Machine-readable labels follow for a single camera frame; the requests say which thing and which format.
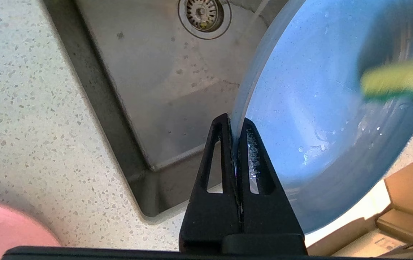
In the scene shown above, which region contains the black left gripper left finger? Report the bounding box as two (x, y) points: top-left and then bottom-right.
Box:
(179, 113), (242, 252)

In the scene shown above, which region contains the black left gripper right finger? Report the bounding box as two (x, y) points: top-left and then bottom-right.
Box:
(236, 117), (307, 253)

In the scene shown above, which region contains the yellow fish-shaped sponge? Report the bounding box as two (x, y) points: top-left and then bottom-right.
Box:
(360, 57), (413, 138)

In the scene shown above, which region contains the blue plate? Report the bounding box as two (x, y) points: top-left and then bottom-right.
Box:
(230, 0), (413, 234)

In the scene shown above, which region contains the stainless steel sink basin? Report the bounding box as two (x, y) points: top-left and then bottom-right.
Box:
(42, 0), (290, 218)

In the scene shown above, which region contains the brown cardboard box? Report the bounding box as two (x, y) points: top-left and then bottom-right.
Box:
(307, 148), (413, 257)

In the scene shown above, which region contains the large pink plate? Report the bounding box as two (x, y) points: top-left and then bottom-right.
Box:
(0, 200), (61, 250)

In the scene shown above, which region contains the round metal drain strainer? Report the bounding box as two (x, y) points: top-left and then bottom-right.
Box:
(178, 0), (232, 40)

